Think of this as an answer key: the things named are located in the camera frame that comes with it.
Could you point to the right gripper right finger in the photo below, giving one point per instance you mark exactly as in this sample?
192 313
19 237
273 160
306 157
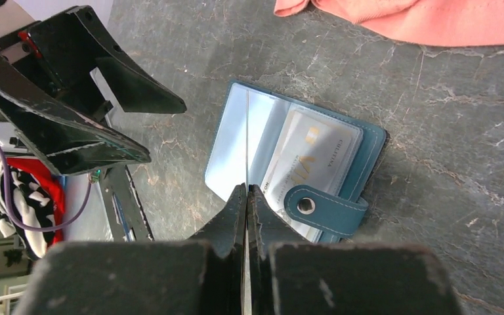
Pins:
291 276

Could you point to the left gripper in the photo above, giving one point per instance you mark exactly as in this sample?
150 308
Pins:
50 99

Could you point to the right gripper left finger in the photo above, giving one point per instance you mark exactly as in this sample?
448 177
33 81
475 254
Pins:
202 274

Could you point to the white VIP card in holder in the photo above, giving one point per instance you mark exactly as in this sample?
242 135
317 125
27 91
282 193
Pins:
315 150

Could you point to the pink cloth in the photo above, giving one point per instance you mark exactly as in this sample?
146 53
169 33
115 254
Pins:
452 23

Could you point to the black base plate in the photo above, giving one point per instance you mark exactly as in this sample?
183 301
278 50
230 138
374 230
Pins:
127 220

